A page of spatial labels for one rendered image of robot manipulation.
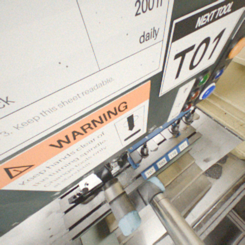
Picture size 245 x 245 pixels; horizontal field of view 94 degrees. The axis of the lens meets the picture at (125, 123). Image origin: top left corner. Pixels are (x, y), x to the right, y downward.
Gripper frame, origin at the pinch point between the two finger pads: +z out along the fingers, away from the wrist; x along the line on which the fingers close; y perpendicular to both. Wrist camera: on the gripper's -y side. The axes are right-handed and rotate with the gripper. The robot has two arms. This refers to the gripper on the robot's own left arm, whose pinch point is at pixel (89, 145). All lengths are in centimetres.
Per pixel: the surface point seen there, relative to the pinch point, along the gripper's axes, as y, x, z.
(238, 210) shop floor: 133, 94, -107
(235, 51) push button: -40, 29, -22
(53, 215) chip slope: 65, -62, -1
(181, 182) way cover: 60, 41, -41
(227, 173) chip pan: 67, 80, -59
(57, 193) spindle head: -31.2, -1.8, -21.4
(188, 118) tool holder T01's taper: 8, 53, -15
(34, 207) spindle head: -31.5, -4.9, -21.4
